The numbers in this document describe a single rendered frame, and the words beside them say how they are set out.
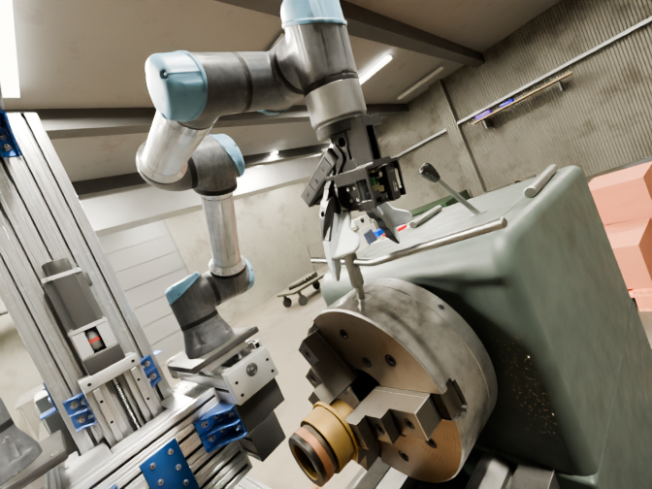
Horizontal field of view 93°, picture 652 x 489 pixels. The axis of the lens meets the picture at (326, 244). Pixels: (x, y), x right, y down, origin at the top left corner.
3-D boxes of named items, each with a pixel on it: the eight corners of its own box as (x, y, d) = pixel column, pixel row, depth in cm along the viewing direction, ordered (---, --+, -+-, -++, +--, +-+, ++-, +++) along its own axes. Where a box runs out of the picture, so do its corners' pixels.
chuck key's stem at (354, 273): (357, 315, 52) (339, 251, 49) (365, 309, 53) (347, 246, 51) (367, 317, 50) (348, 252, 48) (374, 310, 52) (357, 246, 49)
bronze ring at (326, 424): (319, 384, 52) (275, 424, 46) (356, 395, 44) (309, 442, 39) (341, 433, 52) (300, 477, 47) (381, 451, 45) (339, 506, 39)
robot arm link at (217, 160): (203, 293, 107) (165, 134, 74) (241, 275, 116) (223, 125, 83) (219, 313, 100) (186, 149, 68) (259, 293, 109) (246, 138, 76)
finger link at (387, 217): (423, 243, 48) (391, 206, 43) (392, 244, 52) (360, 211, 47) (429, 226, 49) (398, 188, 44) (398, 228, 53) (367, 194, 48)
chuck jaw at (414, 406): (385, 371, 51) (448, 375, 42) (399, 398, 51) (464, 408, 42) (341, 417, 44) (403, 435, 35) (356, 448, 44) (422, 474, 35)
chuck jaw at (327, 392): (362, 374, 56) (319, 325, 61) (372, 362, 53) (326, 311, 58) (318, 415, 50) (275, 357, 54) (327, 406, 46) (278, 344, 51)
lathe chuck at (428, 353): (359, 402, 72) (320, 279, 66) (505, 474, 48) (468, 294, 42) (332, 430, 67) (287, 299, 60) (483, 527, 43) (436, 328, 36)
